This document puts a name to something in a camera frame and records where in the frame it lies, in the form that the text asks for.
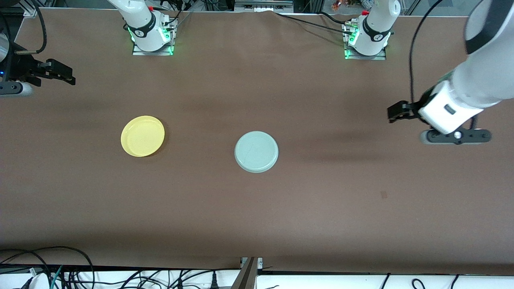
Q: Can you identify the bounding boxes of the green cable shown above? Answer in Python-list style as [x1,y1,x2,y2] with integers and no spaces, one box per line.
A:
[50,265,64,289]

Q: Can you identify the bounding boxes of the short black table cable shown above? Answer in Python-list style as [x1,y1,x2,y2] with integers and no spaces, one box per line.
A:
[318,11,351,24]

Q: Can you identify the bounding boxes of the aluminium frame profile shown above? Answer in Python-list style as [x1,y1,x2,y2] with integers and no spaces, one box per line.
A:
[231,257,263,289]

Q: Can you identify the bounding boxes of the black looped cable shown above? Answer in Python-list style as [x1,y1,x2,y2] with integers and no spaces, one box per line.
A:
[0,246,96,289]

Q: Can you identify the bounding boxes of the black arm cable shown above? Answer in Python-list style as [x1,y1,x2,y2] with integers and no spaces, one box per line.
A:
[409,0,445,106]
[14,0,47,55]

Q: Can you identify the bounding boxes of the yellow round plate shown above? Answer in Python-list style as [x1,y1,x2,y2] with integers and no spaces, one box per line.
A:
[120,116,165,157]

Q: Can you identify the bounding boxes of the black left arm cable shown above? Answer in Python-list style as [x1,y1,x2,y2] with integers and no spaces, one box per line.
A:
[409,0,445,106]

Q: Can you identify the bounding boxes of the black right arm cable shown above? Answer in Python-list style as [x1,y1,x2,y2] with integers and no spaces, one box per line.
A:
[14,0,47,55]

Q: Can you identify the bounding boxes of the pale green round plate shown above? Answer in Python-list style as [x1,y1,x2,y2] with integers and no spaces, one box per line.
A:
[234,131,279,174]

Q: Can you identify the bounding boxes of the long black table cable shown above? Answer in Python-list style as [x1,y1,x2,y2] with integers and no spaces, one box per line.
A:
[275,12,355,35]

